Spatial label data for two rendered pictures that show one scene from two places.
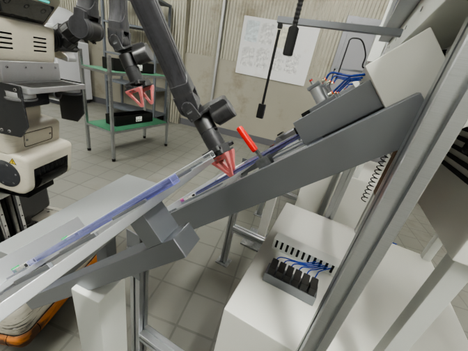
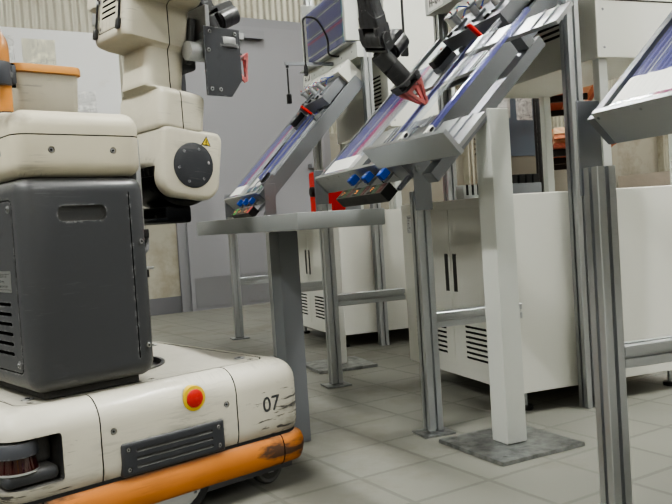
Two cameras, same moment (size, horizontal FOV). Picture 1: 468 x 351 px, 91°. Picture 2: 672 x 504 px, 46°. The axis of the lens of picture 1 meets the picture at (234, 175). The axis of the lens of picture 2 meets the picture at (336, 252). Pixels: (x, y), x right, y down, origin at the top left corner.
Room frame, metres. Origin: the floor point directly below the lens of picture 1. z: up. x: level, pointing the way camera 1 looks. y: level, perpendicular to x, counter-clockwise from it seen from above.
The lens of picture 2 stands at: (-0.89, 1.77, 0.57)
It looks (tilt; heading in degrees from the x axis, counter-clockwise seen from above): 2 degrees down; 318
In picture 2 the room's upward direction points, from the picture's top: 4 degrees counter-clockwise
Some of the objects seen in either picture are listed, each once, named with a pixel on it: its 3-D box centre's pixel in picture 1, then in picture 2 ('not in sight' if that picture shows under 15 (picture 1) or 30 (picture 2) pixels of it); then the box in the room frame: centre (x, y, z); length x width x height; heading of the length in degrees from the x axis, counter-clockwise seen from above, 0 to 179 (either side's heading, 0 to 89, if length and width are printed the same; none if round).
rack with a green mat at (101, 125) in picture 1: (130, 106); not in sight; (2.83, 1.42, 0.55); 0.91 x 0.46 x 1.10; 158
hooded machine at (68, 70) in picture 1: (56, 56); not in sight; (4.54, 3.70, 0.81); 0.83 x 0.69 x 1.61; 80
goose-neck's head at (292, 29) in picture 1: (290, 41); not in sight; (0.47, -0.05, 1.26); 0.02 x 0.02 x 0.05
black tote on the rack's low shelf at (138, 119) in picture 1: (130, 117); not in sight; (2.83, 1.42, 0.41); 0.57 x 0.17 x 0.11; 158
